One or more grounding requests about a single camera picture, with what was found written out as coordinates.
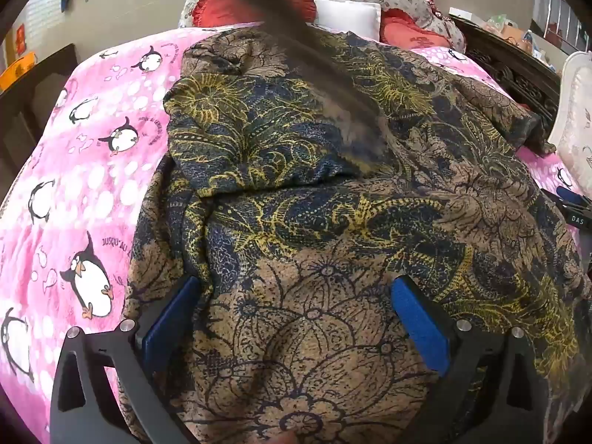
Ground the dark wooden chair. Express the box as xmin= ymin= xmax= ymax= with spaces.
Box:
xmin=0 ymin=44 xmax=79 ymax=172

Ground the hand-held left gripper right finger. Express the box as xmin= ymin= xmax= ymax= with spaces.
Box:
xmin=391 ymin=274 xmax=549 ymax=444

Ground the white embroidered cushion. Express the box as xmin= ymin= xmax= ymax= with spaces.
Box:
xmin=548 ymin=51 xmax=592 ymax=176

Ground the large red ruffled pillow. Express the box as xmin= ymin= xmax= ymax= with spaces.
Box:
xmin=192 ymin=0 xmax=317 ymax=28

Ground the small red ruffled pillow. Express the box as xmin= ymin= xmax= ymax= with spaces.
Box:
xmin=379 ymin=8 xmax=451 ymax=49

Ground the dark carved wooden headboard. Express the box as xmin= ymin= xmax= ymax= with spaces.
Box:
xmin=448 ymin=14 xmax=562 ymax=125

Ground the white pillow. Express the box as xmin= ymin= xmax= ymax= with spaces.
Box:
xmin=312 ymin=0 xmax=382 ymax=40

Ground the brown floral patterned garment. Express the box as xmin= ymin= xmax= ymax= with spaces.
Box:
xmin=118 ymin=28 xmax=592 ymax=444

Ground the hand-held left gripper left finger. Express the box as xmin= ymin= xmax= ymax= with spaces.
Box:
xmin=50 ymin=274 xmax=202 ymax=444

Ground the pink penguin print blanket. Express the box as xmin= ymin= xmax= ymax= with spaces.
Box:
xmin=0 ymin=22 xmax=576 ymax=444

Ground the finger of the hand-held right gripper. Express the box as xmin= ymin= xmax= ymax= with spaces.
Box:
xmin=540 ymin=186 xmax=587 ymax=213

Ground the orange box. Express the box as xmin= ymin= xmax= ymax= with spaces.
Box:
xmin=0 ymin=52 xmax=37 ymax=91

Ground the white metal rack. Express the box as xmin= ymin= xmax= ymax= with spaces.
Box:
xmin=532 ymin=0 xmax=592 ymax=54

